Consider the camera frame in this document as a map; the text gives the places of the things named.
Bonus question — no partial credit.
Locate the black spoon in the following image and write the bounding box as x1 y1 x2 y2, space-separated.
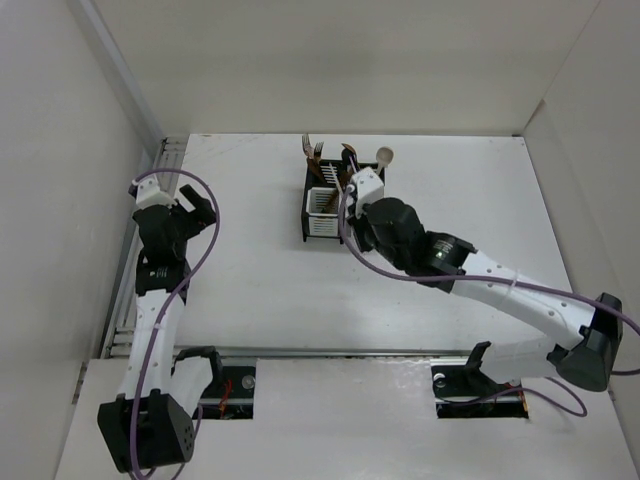
341 149 351 170

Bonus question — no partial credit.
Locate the copper spoon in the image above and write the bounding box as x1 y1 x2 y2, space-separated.
342 143 359 173

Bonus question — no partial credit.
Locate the silver fork green handle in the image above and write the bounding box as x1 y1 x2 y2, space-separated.
313 141 324 165

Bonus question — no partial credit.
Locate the copper fork long handle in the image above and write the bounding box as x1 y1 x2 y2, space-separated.
301 133 314 157

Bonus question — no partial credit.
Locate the dark brown fork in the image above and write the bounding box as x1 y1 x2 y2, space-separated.
306 157 324 182

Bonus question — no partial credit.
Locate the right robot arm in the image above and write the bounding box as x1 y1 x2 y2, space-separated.
339 198 624 394

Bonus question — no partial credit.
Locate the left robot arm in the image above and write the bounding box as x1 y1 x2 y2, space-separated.
97 176 224 479

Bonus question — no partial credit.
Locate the black utensil container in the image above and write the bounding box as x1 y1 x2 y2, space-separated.
300 159 344 242

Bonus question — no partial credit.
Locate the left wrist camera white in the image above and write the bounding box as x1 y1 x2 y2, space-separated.
128 175 176 209

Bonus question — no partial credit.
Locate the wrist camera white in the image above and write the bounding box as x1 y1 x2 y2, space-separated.
128 175 176 209
347 167 384 218

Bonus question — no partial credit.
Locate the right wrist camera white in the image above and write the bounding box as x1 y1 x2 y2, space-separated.
347 167 384 218

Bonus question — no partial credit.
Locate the aluminium rail front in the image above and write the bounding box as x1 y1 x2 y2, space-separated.
218 347 470 361

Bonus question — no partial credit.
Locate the aluminium rail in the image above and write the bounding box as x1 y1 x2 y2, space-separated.
99 135 187 359
218 347 470 361

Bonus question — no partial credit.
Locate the aluminium rail left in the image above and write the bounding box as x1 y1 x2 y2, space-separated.
99 135 187 359

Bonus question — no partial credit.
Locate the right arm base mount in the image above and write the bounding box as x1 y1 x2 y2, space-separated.
431 341 529 419

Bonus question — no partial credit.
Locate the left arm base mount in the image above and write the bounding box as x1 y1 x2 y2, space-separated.
168 346 256 420

